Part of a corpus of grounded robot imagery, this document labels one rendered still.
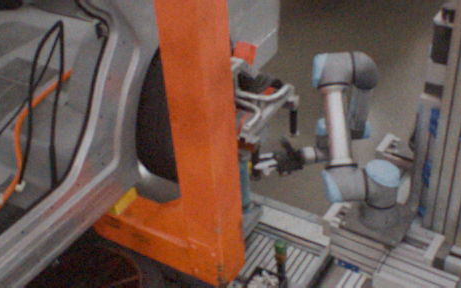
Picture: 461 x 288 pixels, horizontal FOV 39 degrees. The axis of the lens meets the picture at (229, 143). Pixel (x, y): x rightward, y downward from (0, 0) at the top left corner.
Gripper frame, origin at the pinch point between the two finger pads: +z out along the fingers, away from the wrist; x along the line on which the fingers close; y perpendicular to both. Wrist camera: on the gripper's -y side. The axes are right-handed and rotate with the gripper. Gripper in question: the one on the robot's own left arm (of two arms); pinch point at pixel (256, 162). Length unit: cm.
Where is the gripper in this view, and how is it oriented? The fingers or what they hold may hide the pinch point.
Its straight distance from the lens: 271.6
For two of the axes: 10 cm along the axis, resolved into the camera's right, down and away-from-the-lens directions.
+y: 0.6, 8.0, 5.9
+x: -2.4, -5.6, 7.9
